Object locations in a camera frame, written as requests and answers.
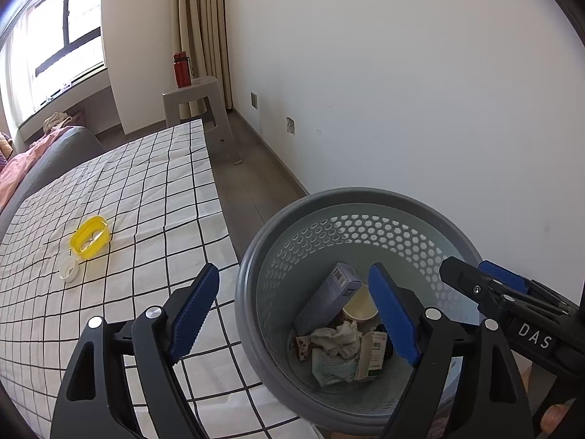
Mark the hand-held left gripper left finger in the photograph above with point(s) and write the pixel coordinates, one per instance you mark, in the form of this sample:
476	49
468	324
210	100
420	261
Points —
196	311

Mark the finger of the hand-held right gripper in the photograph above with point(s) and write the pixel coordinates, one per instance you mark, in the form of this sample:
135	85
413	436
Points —
470	283
507	275

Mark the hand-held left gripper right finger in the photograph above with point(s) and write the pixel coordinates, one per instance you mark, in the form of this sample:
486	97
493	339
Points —
393	315

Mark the red white paper cup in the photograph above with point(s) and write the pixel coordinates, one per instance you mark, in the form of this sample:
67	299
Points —
359	306

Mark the white tissue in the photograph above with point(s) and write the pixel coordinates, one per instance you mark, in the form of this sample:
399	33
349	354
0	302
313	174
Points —
338	338

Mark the pale purple carton box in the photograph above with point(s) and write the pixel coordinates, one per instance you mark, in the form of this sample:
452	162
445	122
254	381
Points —
320	302

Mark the grey perforated waste bin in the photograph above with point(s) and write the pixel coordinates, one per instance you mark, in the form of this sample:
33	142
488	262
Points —
256	256

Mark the red white snack packet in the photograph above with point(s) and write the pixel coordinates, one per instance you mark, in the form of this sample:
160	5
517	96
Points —
302	347

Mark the person's right hand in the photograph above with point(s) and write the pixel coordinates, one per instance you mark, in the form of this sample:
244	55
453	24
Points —
557	417

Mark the green white small carton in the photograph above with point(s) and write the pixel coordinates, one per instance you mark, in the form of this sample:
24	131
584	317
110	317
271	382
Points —
371	352

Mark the white black checked sheet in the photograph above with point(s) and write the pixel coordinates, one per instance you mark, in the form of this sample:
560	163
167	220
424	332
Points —
137	260

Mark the white crumpled wrapper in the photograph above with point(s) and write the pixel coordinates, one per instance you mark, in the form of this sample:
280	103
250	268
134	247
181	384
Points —
333	368

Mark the yellow plastic container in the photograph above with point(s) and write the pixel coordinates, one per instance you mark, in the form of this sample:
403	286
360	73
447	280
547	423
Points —
103	238

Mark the white plastic cap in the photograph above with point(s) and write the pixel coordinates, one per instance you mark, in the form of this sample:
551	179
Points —
70	270

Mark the grey plastic stool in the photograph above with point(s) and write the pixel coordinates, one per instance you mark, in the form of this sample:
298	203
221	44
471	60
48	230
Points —
192	93

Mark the pink quilt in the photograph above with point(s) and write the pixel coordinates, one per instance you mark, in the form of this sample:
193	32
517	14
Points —
13	169

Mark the white cloth bag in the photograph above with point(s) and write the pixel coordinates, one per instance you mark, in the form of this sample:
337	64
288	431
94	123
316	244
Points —
57	121

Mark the red water bottle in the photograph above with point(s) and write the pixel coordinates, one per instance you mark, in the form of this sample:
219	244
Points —
182	71

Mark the beige curtain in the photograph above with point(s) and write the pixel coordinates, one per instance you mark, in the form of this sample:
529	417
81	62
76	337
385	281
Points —
205	32

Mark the window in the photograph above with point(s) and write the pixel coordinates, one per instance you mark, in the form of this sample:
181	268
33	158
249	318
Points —
50	36

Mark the broken wall outlet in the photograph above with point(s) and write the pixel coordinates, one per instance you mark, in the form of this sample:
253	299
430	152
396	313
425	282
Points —
290	126

